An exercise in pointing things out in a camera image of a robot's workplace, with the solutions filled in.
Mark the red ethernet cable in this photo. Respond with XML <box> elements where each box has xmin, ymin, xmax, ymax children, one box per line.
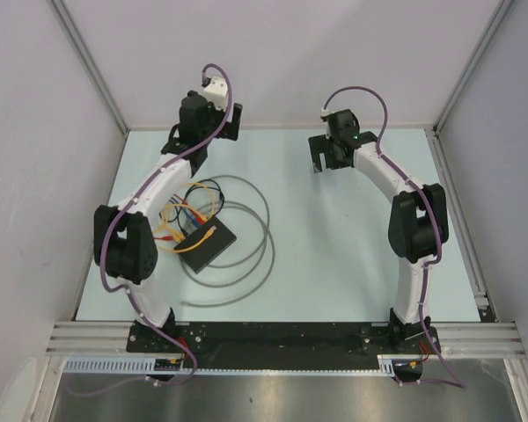
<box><xmin>154</xmin><ymin>206</ymin><xmax>206</xmax><ymax>242</ymax></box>

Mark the blue ethernet cable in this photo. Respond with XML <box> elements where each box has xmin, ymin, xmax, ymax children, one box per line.
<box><xmin>175</xmin><ymin>200</ymin><xmax>212</xmax><ymax>228</ymax></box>

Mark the black network switch box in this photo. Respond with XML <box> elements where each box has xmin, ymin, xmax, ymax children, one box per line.
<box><xmin>172</xmin><ymin>216</ymin><xmax>237</xmax><ymax>273</ymax></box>

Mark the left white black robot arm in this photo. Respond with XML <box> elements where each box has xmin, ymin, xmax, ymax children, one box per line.
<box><xmin>93</xmin><ymin>80</ymin><xmax>242</xmax><ymax>352</ymax></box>

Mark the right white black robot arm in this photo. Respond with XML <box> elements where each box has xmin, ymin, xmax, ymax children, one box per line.
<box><xmin>308</xmin><ymin>108</ymin><xmax>449</xmax><ymax>353</ymax></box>

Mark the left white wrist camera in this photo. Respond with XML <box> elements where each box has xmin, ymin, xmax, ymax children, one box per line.
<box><xmin>202</xmin><ymin>76</ymin><xmax>229</xmax><ymax>112</ymax></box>

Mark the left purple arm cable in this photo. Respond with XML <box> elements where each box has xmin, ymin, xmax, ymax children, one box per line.
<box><xmin>65</xmin><ymin>63</ymin><xmax>235</xmax><ymax>397</ymax></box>

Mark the black power cable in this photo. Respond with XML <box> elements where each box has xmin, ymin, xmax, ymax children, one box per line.
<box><xmin>182</xmin><ymin>178</ymin><xmax>225</xmax><ymax>221</ymax></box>

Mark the right aluminium side rail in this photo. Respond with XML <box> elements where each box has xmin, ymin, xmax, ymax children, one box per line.
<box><xmin>424</xmin><ymin>127</ymin><xmax>496</xmax><ymax>323</ymax></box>

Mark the grey ethernet cable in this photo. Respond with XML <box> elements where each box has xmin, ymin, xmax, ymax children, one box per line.
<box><xmin>180</xmin><ymin>175</ymin><xmax>277</xmax><ymax>308</ymax></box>

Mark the left aluminium corner post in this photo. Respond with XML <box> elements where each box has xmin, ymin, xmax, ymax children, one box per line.
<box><xmin>47</xmin><ymin>0</ymin><xmax>129</xmax><ymax>136</ymax></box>

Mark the aluminium corner post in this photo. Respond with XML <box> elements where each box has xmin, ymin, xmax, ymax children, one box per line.
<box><xmin>432</xmin><ymin>0</ymin><xmax>517</xmax><ymax>135</ymax></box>
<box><xmin>47</xmin><ymin>0</ymin><xmax>129</xmax><ymax>136</ymax></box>

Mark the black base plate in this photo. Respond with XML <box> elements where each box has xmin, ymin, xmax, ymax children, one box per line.
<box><xmin>126</xmin><ymin>322</ymin><xmax>440</xmax><ymax>381</ymax></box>

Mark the right aluminium corner post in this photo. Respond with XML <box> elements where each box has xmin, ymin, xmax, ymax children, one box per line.
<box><xmin>432</xmin><ymin>0</ymin><xmax>517</xmax><ymax>135</ymax></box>

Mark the aluminium front frame rail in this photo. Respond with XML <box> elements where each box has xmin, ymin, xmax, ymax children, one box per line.
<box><xmin>46</xmin><ymin>322</ymin><xmax>525</xmax><ymax>359</ymax></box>

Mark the white slotted cable duct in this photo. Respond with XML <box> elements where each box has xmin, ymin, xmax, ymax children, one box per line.
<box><xmin>64</xmin><ymin>357</ymin><xmax>394</xmax><ymax>377</ymax></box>

